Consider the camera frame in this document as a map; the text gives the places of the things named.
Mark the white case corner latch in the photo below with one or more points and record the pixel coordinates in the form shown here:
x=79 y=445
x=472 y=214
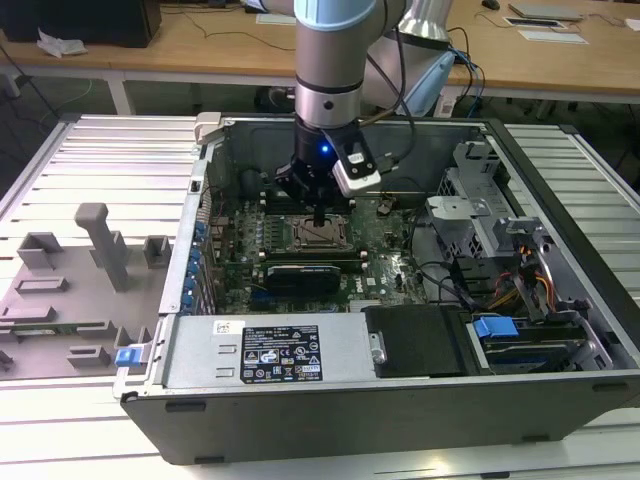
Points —
x=207 y=125

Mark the crumpled white paper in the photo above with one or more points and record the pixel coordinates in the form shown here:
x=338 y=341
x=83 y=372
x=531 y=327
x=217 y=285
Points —
x=60 y=45

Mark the black disk bay cover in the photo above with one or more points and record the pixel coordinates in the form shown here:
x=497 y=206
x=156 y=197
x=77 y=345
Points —
x=420 y=340

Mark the pale blue teach pendant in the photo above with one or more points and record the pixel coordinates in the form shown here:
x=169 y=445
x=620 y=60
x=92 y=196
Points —
x=430 y=85

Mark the flat grey device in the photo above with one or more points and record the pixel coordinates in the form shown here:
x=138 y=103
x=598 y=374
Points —
x=545 y=11

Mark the hard disk in bay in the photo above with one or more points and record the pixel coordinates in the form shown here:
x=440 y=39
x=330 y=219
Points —
x=535 y=352

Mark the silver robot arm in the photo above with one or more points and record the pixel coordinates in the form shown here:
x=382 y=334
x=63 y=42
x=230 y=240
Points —
x=327 y=50

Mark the white tag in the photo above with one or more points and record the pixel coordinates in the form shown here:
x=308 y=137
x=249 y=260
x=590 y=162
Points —
x=446 y=105

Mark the wooden desk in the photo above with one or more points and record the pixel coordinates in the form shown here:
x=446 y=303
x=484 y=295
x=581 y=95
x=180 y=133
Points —
x=225 y=50

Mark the blue expansion slot clip row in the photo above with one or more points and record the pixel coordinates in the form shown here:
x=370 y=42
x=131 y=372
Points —
x=192 y=265

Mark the black RAM slot row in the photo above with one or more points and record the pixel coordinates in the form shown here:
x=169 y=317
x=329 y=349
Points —
x=270 y=206
x=310 y=256

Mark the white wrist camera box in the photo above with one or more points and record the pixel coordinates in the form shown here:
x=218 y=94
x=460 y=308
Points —
x=357 y=172

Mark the black coin battery holder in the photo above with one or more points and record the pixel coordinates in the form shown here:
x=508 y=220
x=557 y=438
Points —
x=385 y=206

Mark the grey power supply unit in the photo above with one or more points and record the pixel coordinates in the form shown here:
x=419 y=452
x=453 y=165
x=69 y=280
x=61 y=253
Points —
x=200 y=350

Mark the grey parts rack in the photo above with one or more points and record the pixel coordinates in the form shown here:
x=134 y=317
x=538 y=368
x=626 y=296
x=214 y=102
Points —
x=75 y=300

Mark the silver square CPU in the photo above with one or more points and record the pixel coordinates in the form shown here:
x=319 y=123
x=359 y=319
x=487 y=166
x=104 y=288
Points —
x=320 y=236

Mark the black graphics card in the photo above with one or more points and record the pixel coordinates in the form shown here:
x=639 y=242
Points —
x=300 y=281

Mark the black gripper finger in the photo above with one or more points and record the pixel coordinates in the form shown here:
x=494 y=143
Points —
x=324 y=212
x=295 y=180

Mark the green RAM stick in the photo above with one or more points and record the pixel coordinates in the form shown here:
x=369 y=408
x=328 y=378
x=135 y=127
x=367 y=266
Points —
x=45 y=330

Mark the CPU socket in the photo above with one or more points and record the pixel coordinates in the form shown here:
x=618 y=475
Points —
x=344 y=245

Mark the black rounded plastic part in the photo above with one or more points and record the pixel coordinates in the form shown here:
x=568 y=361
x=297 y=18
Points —
x=250 y=182

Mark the green motherboard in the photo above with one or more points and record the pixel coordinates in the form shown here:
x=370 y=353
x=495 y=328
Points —
x=385 y=260

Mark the silver metal drive cage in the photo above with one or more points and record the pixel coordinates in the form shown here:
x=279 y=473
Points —
x=465 y=220

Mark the black computer mouse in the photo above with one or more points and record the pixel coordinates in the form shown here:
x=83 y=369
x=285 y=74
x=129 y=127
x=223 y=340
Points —
x=491 y=4

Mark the blue case latch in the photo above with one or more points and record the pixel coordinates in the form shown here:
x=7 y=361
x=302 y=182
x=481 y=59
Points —
x=127 y=356

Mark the black open PC case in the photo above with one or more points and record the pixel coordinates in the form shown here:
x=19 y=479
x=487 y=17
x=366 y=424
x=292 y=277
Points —
x=350 y=425

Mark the blue disk carrier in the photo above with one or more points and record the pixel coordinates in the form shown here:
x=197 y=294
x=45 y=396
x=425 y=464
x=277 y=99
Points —
x=495 y=327

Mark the black box on desk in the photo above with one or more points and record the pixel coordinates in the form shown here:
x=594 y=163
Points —
x=80 y=20

